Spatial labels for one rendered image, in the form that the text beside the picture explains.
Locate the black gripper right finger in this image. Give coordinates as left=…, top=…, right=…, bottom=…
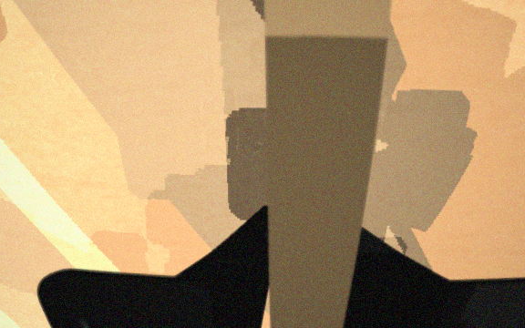
left=343, top=227, right=525, bottom=328

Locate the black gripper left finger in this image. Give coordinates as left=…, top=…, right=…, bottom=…
left=37, top=206, right=269, bottom=328

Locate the long brown wooden beam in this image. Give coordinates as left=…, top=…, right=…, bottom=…
left=264, top=0, right=392, bottom=328

